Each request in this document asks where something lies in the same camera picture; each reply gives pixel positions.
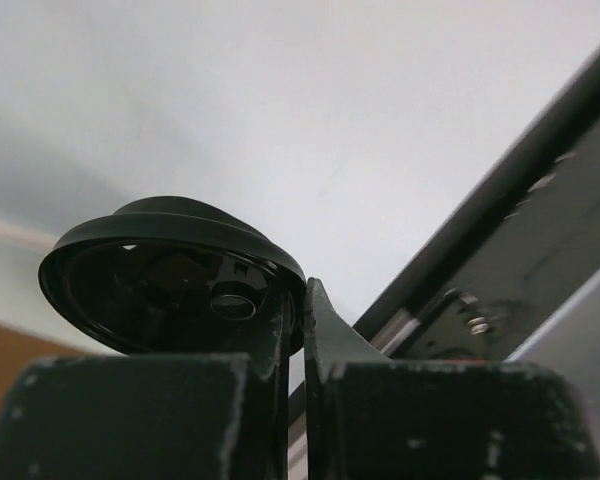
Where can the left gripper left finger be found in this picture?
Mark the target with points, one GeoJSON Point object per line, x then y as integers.
{"type": "Point", "coordinates": [220, 415]}

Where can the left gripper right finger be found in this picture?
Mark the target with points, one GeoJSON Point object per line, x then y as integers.
{"type": "Point", "coordinates": [370, 417]}

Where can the brown paper takeout bag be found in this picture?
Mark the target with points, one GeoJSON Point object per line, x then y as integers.
{"type": "Point", "coordinates": [18, 349]}

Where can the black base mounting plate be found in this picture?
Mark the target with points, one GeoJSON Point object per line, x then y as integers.
{"type": "Point", "coordinates": [521, 243]}

